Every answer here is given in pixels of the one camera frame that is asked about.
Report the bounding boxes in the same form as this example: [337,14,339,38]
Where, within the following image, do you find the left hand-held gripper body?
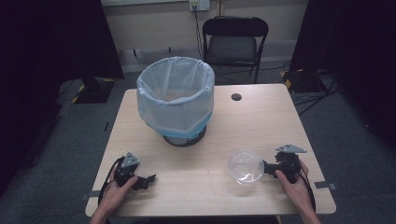
[113,151,141,188]

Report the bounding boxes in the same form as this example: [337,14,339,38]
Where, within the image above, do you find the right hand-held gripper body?
[273,143,308,184]

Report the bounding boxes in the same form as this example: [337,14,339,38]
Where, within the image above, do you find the clear plastic bowl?
[226,148,266,187]

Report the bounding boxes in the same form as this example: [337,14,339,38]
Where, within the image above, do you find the person's left hand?
[98,166,139,217]

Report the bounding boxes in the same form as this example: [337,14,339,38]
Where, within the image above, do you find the person's right hand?
[275,160,313,217]

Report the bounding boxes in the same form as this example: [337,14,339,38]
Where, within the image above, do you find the grey tape strip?
[314,181,338,191]
[79,190,103,202]

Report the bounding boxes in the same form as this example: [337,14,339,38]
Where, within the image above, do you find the black mesh trash bin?
[162,124,208,148]

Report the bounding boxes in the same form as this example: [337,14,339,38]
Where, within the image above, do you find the bin with blue bag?
[135,55,216,140]

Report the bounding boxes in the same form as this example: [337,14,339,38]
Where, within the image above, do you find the black stand base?
[280,68,329,94]
[55,77,117,105]

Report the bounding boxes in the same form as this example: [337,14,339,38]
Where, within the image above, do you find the dark curtain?
[289,0,396,151]

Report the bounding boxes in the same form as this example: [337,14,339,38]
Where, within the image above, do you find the black folding chair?
[202,15,270,85]

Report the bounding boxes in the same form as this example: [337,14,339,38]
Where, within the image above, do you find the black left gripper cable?
[97,156,125,207]

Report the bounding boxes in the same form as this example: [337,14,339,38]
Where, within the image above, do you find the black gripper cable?
[97,156,125,207]
[292,164,318,213]

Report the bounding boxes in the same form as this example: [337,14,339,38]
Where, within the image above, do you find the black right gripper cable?
[292,164,318,213]

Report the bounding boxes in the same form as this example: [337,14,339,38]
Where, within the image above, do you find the black floor cables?
[290,69,342,117]

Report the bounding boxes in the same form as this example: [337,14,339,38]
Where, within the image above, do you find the black wall cable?
[192,5,205,61]

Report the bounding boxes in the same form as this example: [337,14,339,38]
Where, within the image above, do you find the white wall outlet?
[189,0,211,13]

